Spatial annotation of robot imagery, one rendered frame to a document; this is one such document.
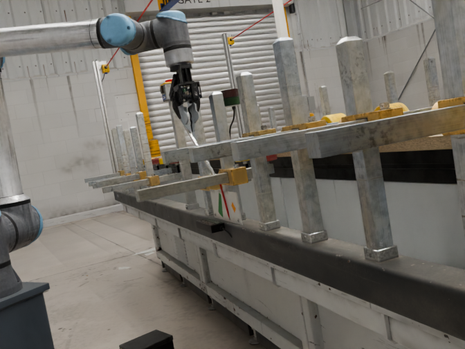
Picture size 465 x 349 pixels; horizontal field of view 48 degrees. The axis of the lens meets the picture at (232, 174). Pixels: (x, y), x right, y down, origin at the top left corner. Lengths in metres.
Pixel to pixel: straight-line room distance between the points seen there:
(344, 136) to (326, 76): 10.81
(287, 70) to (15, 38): 0.89
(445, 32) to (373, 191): 0.33
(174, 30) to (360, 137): 1.14
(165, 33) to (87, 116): 7.63
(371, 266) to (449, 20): 0.45
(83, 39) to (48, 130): 7.55
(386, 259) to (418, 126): 0.39
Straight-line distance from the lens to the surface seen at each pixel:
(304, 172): 1.19
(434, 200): 1.19
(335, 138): 0.60
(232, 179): 1.58
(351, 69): 0.97
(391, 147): 1.24
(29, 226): 1.95
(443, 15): 0.79
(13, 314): 1.80
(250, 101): 1.42
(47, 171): 9.13
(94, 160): 9.25
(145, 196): 1.54
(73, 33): 1.66
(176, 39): 1.68
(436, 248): 1.22
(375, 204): 0.99
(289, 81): 1.19
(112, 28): 1.60
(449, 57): 0.79
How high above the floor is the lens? 0.97
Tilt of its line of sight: 4 degrees down
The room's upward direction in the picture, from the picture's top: 10 degrees counter-clockwise
